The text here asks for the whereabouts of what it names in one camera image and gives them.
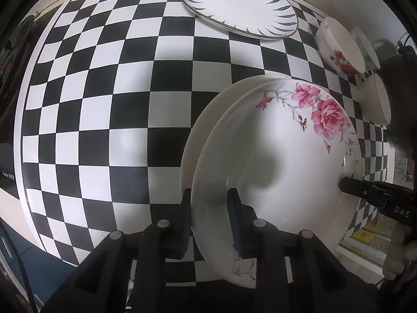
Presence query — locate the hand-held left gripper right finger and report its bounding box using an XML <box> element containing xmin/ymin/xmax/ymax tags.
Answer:
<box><xmin>227</xmin><ymin>187</ymin><xmax>380</xmax><ymax>313</ymax></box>

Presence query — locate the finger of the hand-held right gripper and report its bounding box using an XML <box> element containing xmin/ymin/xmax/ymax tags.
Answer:
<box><xmin>338</xmin><ymin>175</ymin><xmax>387</xmax><ymax>207</ymax></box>

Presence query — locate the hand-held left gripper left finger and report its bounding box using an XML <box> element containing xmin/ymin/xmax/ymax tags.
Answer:
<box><xmin>42</xmin><ymin>187</ymin><xmax>196</xmax><ymax>313</ymax></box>

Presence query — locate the white plate with pink roses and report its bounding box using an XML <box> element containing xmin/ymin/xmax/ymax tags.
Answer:
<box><xmin>191</xmin><ymin>80</ymin><xmax>363</xmax><ymax>290</ymax></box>

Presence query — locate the plain white bowl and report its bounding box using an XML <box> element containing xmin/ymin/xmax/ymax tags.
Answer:
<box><xmin>358</xmin><ymin>73</ymin><xmax>391</xmax><ymax>125</ymax></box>

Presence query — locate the plain white plate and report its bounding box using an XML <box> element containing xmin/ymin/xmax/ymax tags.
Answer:
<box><xmin>179</xmin><ymin>74</ymin><xmax>294</xmax><ymax>186</ymax></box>

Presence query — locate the white bowl with blue pattern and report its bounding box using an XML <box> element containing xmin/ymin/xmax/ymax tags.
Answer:
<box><xmin>350</xmin><ymin>26</ymin><xmax>381</xmax><ymax>70</ymax></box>

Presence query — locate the white bowl with pink roses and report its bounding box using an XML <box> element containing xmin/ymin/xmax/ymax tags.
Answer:
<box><xmin>316</xmin><ymin>16</ymin><xmax>365</xmax><ymax>75</ymax></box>

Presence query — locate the white plate with leaf rim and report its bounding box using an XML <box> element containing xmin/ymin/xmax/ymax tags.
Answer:
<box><xmin>179</xmin><ymin>0</ymin><xmax>299</xmax><ymax>40</ymax></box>

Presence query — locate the person's right hand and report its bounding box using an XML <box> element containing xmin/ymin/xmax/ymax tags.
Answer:
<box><xmin>382</xmin><ymin>223</ymin><xmax>417</xmax><ymax>281</ymax></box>

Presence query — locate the dark grey rice cooker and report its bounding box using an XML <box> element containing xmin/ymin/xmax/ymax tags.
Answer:
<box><xmin>371</xmin><ymin>33</ymin><xmax>417</xmax><ymax>152</ymax></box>

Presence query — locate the black and white checkered table cover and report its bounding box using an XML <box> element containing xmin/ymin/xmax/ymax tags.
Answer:
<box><xmin>13</xmin><ymin>0</ymin><xmax>393</xmax><ymax>284</ymax></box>

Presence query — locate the blue cabinet front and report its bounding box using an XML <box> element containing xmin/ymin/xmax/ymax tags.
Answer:
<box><xmin>0</xmin><ymin>217</ymin><xmax>79</xmax><ymax>313</ymax></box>

